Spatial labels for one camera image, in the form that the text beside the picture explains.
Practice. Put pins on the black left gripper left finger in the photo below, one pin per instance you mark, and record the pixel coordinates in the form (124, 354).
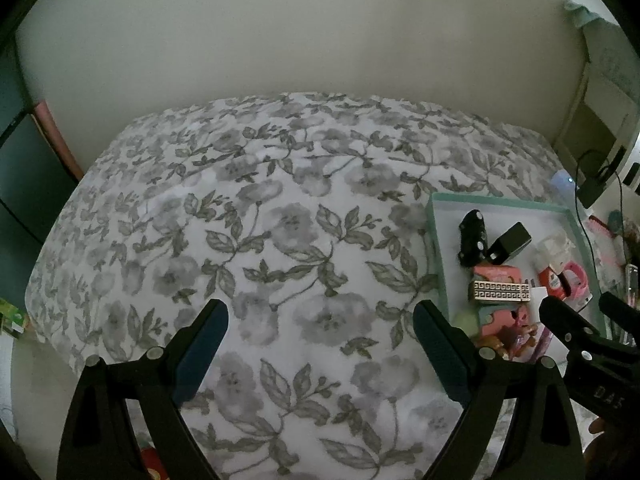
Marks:
(98, 440)

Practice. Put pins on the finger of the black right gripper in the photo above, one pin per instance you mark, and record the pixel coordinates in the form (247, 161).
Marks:
(627, 317)
(601, 375)

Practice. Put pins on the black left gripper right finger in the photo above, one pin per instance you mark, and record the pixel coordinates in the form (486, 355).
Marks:
(542, 441)

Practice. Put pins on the white power adapter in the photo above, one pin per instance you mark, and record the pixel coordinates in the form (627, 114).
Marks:
(537, 294)

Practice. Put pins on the pink kids smartwatch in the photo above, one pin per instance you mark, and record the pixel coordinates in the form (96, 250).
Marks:
(574, 281)

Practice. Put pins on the red glue tube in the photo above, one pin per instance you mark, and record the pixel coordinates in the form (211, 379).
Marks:
(552, 283)

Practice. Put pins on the pink puppy toy figure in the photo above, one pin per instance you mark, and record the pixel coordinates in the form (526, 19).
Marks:
(511, 342)

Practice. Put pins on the black charger cube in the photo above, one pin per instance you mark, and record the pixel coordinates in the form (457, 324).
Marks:
(508, 245)

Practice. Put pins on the black toy car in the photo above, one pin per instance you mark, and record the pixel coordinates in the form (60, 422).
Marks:
(473, 239)

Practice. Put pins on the blue and coral toy case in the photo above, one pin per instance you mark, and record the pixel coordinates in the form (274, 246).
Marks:
(493, 319)

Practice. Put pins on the coral card pack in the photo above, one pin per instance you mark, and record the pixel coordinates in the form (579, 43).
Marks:
(497, 274)

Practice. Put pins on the pink white crochet mat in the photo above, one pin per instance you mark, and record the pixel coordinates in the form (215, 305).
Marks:
(609, 248)

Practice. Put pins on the decorated round tin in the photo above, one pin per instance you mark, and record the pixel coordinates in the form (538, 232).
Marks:
(623, 226)

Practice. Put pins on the black plugged charger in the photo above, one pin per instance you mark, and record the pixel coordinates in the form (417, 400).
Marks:
(591, 189)

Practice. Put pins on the white tray with teal rim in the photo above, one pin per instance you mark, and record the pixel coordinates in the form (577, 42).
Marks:
(445, 211)

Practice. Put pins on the white power strip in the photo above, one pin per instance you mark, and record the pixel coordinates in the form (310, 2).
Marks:
(563, 183)

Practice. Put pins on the white lattice furniture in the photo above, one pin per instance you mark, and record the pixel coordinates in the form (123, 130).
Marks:
(626, 137)

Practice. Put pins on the grey floral tablecloth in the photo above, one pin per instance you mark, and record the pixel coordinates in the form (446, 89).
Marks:
(305, 214)

